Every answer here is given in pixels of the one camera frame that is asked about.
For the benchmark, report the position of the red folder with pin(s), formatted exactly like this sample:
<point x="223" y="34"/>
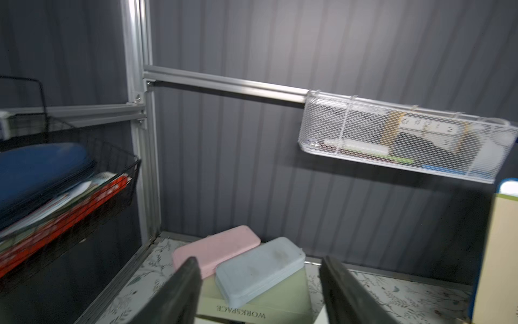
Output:
<point x="26" y="237"/>

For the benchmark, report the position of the pink pencil case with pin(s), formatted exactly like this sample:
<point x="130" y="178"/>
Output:
<point x="213" y="250"/>

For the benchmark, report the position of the grey-blue pencil case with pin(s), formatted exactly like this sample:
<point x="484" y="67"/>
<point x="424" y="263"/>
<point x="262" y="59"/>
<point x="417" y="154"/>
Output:
<point x="246" y="276"/>

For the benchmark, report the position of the navy blue case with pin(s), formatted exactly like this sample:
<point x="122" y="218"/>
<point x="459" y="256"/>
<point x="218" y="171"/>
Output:
<point x="34" y="174"/>

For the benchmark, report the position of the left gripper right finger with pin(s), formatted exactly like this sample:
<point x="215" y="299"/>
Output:
<point x="346" y="301"/>

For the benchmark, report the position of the blue-framed whiteboard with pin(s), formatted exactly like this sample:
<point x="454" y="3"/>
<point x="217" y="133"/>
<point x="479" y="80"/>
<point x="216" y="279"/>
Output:
<point x="508" y="187"/>

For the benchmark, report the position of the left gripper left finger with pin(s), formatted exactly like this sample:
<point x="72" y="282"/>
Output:
<point x="177" y="300"/>

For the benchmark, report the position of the black wire side basket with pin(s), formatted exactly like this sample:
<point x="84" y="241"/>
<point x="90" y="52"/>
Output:
<point x="22" y="127"/>

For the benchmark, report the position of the green book box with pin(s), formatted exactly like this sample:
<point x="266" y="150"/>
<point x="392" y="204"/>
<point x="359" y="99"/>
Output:
<point x="287" y="302"/>

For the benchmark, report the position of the white wire wall basket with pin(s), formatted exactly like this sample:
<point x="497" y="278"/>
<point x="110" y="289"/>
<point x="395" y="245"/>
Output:
<point x="351" y="128"/>

